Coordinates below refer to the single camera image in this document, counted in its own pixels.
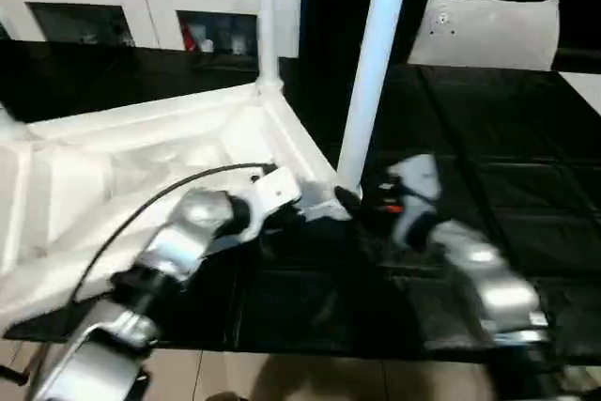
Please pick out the black stand leg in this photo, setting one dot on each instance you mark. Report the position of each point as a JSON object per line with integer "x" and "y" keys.
{"x": 11, "y": 374}

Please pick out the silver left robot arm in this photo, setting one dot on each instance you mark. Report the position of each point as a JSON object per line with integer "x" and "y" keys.
{"x": 178, "y": 241}

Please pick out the white plastic table top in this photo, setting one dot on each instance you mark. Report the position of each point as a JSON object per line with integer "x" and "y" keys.
{"x": 94, "y": 161}

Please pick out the red packet in cabinet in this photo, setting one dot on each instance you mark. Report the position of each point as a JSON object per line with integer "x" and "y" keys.
{"x": 189, "y": 37}

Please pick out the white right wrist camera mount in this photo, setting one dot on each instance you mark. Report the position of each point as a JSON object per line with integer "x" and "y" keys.
{"x": 418, "y": 175}

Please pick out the white plastic chair shell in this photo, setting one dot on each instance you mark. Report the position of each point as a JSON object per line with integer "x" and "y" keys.
{"x": 493, "y": 35}

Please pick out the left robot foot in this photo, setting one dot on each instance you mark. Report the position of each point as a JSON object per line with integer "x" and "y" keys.
{"x": 225, "y": 396}

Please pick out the white side table board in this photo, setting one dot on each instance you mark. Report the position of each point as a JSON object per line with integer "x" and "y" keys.
{"x": 584, "y": 86}

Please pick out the small white jar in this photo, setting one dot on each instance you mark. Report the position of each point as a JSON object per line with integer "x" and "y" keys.
{"x": 239, "y": 44}
{"x": 206, "y": 45}

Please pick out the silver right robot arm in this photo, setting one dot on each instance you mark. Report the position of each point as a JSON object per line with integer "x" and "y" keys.
{"x": 493, "y": 279}

